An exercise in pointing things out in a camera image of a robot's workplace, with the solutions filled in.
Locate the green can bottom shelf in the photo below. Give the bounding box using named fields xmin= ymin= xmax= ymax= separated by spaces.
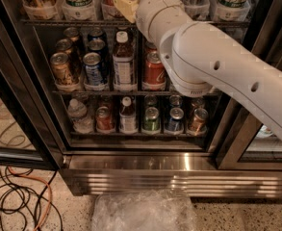
xmin=142 ymin=107 xmax=160 ymax=132

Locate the gold can bottom shelf right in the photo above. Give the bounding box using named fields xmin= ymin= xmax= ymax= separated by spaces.
xmin=188 ymin=108 xmax=209 ymax=133

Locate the blue can shelf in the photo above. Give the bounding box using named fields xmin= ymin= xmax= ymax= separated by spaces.
xmin=83 ymin=52 xmax=108 ymax=86
xmin=166 ymin=107 xmax=184 ymax=132

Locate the gold can front middle shelf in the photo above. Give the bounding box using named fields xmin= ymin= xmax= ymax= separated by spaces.
xmin=50 ymin=52 xmax=79 ymax=86

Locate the blue can second row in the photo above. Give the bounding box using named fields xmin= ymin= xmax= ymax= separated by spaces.
xmin=88 ymin=38 xmax=108 ymax=62

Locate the red cola can front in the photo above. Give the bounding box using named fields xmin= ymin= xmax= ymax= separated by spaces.
xmin=143 ymin=51 xmax=166 ymax=85

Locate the black cable on floor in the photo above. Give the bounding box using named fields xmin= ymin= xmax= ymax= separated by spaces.
xmin=0 ymin=166 xmax=64 ymax=231

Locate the blue can bottom shelf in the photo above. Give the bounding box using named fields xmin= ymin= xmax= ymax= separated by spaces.
xmin=166 ymin=107 xmax=184 ymax=132

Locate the gold can shelf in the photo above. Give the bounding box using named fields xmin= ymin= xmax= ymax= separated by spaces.
xmin=50 ymin=52 xmax=79 ymax=86
xmin=188 ymin=108 xmax=209 ymax=133

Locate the brown tea bottle bottom shelf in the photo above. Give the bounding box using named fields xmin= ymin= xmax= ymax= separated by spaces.
xmin=119 ymin=96 xmax=137 ymax=134

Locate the gold can second row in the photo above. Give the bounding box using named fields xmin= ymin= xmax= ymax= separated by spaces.
xmin=55 ymin=38 xmax=80 ymax=64

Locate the brown tea bottle shelf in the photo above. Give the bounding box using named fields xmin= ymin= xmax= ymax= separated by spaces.
xmin=113 ymin=31 xmax=136 ymax=85
xmin=119 ymin=96 xmax=137 ymax=134

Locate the blue can front middle shelf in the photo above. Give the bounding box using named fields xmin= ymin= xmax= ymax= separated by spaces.
xmin=83 ymin=52 xmax=108 ymax=86

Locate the orange extension cable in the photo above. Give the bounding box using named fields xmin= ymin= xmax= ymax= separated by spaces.
xmin=6 ymin=167 xmax=53 ymax=231

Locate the brown tea bottle middle shelf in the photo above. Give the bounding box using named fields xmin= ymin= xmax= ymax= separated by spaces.
xmin=113 ymin=31 xmax=136 ymax=85

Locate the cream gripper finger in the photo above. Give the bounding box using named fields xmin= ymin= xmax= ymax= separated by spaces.
xmin=113 ymin=0 xmax=140 ymax=23

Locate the crumpled clear plastic bag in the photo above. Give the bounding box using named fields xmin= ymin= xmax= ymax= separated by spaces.
xmin=91 ymin=190 xmax=196 ymax=231

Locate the open fridge glass door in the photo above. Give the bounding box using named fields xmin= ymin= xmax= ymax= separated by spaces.
xmin=0 ymin=3 xmax=63 ymax=171

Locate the stainless steel glass-door fridge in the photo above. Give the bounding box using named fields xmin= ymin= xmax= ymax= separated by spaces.
xmin=0 ymin=0 xmax=282 ymax=198

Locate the red can bottom shelf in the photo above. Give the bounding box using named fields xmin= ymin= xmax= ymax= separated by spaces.
xmin=95 ymin=106 xmax=114 ymax=131

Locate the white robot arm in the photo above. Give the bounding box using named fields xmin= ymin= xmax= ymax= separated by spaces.
xmin=113 ymin=0 xmax=282 ymax=141

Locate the small water bottle bottom shelf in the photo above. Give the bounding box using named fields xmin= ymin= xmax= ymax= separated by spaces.
xmin=67 ymin=98 xmax=93 ymax=134

